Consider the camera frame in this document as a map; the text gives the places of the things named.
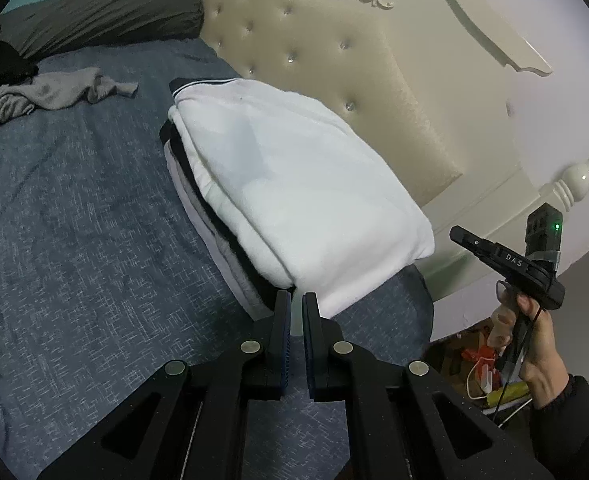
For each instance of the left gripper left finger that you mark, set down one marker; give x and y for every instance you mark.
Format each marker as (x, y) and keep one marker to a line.
(187, 421)

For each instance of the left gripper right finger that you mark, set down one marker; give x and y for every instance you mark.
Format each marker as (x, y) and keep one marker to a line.
(404, 422)

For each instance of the white black-collared polo shirt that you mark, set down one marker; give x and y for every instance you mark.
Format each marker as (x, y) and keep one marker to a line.
(312, 205)

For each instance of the person's right forearm black sleeve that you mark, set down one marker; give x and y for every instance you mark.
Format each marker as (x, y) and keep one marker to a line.
(560, 432)

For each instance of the folded clothes stack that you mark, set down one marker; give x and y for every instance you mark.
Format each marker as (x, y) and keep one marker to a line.
(253, 292)

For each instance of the person's right hand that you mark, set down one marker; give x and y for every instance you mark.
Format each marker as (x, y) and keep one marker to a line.
(542, 367)

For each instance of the cardboard box clutter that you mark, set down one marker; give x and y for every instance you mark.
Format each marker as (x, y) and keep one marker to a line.
(468, 364)

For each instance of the blue patterned bed sheet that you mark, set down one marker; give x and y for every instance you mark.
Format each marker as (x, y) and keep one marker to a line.
(103, 279)

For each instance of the cream tufted headboard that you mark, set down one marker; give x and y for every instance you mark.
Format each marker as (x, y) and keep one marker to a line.
(481, 124)

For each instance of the grey knit sweater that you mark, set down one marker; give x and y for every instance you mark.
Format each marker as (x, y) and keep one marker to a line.
(59, 90)

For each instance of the dark grey long pillow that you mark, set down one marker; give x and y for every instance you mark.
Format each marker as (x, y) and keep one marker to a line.
(49, 27)

